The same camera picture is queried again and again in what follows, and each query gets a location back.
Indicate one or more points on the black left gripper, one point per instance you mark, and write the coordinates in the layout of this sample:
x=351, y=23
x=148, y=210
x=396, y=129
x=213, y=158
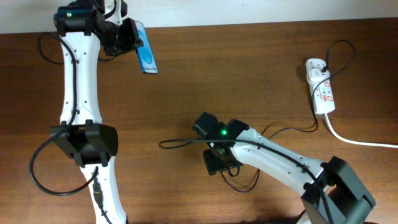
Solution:
x=133, y=41

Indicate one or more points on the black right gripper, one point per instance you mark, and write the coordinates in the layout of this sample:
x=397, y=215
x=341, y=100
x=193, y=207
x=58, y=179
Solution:
x=211, y=162

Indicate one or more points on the blue screen smartphone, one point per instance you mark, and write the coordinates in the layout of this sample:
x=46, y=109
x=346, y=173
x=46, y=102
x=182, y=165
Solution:
x=144, y=53

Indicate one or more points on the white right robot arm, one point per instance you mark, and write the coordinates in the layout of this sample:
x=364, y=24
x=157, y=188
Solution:
x=331, y=192

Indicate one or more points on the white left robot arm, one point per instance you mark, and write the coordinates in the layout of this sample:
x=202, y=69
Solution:
x=85, y=27

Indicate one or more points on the white charger plug adapter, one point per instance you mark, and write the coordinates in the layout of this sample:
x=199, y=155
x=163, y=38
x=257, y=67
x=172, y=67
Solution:
x=315, y=75

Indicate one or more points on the white power strip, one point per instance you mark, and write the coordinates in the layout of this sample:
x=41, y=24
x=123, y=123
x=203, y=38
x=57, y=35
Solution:
x=323, y=100

